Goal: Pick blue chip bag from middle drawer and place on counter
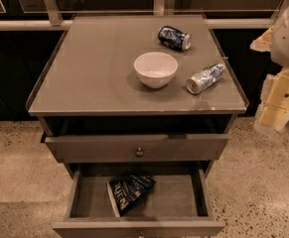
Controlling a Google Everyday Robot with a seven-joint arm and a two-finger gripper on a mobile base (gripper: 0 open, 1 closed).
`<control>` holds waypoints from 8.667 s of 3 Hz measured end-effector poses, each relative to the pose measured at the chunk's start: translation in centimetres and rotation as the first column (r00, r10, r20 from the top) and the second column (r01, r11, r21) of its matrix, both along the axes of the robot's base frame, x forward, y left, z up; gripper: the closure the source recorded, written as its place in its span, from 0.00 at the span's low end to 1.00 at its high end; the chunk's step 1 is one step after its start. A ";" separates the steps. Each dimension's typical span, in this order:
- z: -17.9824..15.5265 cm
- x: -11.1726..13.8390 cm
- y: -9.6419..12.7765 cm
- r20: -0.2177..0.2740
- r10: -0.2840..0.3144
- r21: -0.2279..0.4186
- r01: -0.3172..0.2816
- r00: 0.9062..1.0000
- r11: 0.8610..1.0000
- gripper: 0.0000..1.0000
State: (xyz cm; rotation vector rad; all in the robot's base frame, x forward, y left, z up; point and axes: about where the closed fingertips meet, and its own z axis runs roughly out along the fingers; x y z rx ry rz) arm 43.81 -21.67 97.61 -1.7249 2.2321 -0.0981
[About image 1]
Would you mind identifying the blue chip bag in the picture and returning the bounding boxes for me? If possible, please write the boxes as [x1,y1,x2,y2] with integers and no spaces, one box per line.
[106,170,156,217]

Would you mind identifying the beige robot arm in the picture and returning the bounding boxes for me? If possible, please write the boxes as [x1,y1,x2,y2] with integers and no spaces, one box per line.
[250,6,289,133]

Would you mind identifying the grey drawer cabinet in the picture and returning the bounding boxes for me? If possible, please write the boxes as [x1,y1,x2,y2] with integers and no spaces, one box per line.
[25,14,250,238]

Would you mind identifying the grey open middle drawer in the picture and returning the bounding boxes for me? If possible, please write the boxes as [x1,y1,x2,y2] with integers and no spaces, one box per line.
[53,169,224,238]

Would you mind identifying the brass top drawer knob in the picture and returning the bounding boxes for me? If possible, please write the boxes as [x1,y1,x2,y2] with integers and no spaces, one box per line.
[135,148,144,158]

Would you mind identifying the grey top drawer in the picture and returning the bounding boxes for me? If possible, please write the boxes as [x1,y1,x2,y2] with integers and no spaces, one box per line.
[45,134,229,163]

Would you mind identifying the silver blue soda can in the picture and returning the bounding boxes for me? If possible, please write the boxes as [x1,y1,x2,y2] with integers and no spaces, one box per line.
[186,62,225,94]

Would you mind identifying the dark blue soda can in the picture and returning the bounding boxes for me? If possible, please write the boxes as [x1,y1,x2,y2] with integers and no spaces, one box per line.
[158,26,191,52]

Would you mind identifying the white ceramic bowl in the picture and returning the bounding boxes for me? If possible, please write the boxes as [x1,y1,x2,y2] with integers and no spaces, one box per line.
[134,52,178,88]

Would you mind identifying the metal railing frame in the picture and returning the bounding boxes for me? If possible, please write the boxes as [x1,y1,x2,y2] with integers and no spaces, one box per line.
[0,0,289,31]

